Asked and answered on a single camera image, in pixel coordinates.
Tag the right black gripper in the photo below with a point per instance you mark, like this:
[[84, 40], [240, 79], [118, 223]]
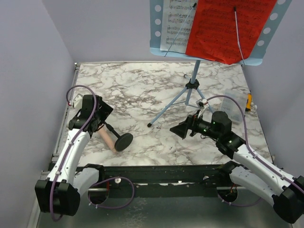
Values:
[[189, 124]]

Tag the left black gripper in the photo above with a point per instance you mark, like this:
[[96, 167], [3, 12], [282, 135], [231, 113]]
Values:
[[105, 110]]

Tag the sheet music red folder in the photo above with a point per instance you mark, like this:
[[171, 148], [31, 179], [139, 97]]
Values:
[[177, 20]]

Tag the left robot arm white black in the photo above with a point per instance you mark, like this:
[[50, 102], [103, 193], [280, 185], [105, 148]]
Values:
[[60, 192]]

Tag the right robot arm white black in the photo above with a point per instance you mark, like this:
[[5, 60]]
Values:
[[283, 191]]

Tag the pink microphone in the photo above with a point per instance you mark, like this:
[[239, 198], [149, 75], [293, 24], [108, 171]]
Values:
[[107, 139]]

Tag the black microphone stand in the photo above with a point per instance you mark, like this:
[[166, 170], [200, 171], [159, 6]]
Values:
[[123, 141]]

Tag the clear plastic box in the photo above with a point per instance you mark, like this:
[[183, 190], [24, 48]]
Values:
[[231, 108]]

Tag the yellow blue tool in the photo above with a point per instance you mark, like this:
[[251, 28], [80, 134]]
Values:
[[249, 101]]

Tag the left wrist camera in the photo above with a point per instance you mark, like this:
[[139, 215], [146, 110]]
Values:
[[77, 101]]

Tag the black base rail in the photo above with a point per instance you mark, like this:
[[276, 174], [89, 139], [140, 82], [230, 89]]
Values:
[[165, 182]]

